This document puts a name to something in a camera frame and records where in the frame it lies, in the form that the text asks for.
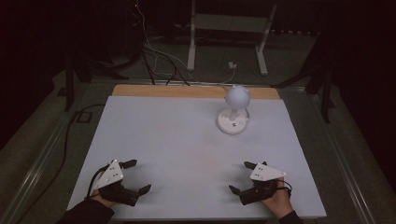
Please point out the metal frame rail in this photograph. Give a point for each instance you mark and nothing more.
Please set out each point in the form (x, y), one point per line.
(37, 169)
(345, 174)

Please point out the person's right hand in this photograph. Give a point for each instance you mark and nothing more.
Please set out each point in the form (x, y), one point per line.
(280, 203)

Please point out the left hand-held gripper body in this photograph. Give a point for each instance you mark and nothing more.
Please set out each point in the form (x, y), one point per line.
(109, 176)

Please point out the person's left hand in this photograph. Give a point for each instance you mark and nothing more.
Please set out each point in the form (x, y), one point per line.
(101, 199)

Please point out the white plug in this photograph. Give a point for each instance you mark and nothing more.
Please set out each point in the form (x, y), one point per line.
(232, 65)

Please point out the black tripod stand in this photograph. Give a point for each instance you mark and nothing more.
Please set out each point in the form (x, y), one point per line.
(325, 99)
(69, 90)

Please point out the white metal stand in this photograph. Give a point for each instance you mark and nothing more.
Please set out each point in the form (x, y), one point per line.
(191, 46)

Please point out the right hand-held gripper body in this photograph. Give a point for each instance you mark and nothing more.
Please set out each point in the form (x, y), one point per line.
(264, 173)

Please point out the white table mat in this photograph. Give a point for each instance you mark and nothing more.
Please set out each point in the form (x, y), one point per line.
(174, 146)

